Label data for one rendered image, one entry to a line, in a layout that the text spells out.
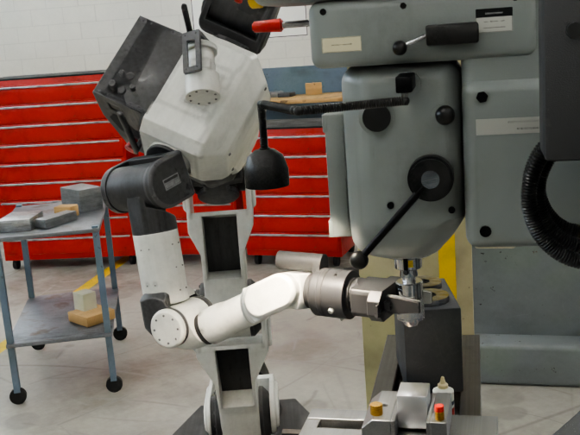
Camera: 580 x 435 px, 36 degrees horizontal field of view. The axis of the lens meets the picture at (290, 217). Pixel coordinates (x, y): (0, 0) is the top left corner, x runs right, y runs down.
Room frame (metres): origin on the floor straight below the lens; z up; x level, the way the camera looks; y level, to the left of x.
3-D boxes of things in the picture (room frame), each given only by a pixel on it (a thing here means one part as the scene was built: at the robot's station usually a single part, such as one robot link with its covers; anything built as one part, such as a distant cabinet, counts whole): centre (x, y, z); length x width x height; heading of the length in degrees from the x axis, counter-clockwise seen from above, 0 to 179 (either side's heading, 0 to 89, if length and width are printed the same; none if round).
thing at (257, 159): (1.42, 0.03, 1.48); 0.07 x 0.07 x 0.06
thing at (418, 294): (1.46, -0.20, 1.22); 0.05 x 0.05 x 0.06
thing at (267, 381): (2.28, 0.17, 0.68); 0.21 x 0.20 x 0.13; 0
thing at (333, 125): (1.48, -0.09, 1.44); 0.04 x 0.04 x 0.21; 78
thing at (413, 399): (1.45, -0.19, 1.03); 0.06 x 0.05 x 0.06; 165
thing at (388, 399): (1.47, -0.14, 1.01); 0.12 x 0.06 x 0.04; 165
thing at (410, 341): (1.85, -0.28, 1.02); 0.22 x 0.12 x 0.20; 178
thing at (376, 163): (1.46, -0.20, 1.47); 0.21 x 0.19 x 0.32; 168
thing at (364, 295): (1.51, -0.12, 1.22); 0.13 x 0.12 x 0.10; 150
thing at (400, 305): (1.43, -0.18, 1.22); 0.06 x 0.02 x 0.03; 60
